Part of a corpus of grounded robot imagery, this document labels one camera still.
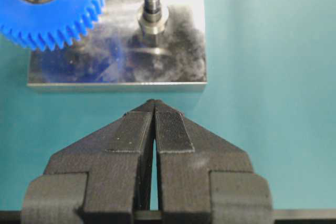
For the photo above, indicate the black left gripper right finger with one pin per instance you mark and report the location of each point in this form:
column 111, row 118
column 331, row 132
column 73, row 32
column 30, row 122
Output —
column 202, row 178

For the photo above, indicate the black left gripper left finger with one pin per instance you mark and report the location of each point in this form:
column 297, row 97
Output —
column 103, row 178

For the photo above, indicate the large blue plastic gear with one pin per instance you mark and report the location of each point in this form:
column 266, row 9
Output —
column 48, row 25

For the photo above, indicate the upper steel threaded shaft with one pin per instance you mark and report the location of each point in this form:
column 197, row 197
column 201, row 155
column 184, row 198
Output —
column 152, row 19

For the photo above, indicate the grey metal base plate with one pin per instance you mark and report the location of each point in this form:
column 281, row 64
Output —
column 114, row 57

